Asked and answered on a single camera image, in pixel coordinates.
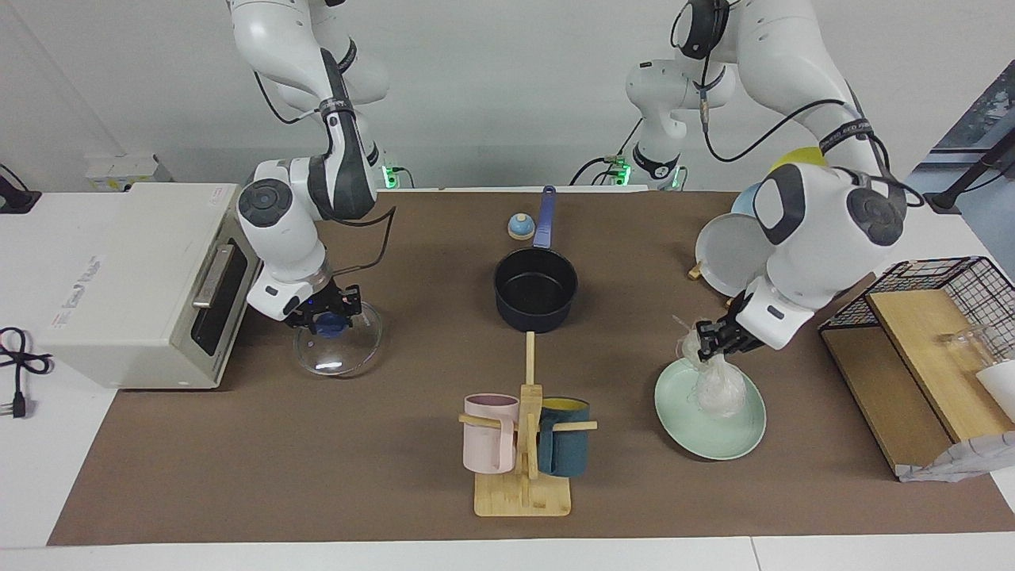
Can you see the grey plate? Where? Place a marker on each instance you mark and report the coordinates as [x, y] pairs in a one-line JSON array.
[[729, 254]]

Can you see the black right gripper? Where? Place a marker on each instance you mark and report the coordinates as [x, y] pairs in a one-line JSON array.
[[329, 301]]

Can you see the black stand with pole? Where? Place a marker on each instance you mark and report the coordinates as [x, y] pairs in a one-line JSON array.
[[947, 198]]

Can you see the dark blue saucepan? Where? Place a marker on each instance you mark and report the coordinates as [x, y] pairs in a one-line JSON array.
[[535, 313]]

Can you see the clear glass cup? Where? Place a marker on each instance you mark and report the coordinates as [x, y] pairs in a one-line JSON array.
[[967, 345]]

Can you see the brown table mat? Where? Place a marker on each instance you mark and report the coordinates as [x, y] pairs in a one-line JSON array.
[[357, 460]]

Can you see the pink mug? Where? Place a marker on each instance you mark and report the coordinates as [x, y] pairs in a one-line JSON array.
[[488, 444]]

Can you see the white cup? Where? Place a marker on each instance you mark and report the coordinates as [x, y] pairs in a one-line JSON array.
[[1001, 388]]

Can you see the dark teal mug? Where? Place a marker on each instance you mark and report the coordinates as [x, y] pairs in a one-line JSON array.
[[567, 452]]

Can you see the black table clamp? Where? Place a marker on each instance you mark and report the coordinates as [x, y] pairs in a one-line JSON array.
[[17, 200]]

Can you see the brown wooden board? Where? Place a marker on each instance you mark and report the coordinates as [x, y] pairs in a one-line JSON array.
[[880, 396]]

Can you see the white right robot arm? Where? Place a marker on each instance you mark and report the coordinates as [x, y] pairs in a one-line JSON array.
[[281, 222]]

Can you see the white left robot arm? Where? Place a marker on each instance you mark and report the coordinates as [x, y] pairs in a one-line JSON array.
[[825, 238]]

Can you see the white toaster oven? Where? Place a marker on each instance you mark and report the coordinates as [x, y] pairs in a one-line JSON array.
[[119, 301]]

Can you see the grey patterned bag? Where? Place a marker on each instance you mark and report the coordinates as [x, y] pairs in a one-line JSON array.
[[959, 460]]

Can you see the bamboo mug rack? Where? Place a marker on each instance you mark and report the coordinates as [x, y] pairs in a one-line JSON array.
[[523, 500]]

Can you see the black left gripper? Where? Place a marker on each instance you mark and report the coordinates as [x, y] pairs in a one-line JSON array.
[[741, 329]]

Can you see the glass lid with blue knob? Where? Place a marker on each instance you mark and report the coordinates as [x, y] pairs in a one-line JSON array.
[[337, 357]]

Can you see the yellow plate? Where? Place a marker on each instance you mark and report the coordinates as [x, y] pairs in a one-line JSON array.
[[797, 156]]

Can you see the small blue wooden knob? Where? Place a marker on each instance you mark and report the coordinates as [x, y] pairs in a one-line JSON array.
[[521, 228]]

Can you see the wooden plate rack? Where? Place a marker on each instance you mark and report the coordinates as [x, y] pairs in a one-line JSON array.
[[695, 271]]

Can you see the light wooden board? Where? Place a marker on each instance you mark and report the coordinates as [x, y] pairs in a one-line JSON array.
[[920, 349]]

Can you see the mint green plate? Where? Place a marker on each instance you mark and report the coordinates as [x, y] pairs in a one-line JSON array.
[[674, 412]]

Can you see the light blue plate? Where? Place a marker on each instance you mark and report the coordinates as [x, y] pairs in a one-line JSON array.
[[745, 205]]

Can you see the white vermicelli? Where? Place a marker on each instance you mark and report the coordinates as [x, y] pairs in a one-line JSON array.
[[720, 392]]

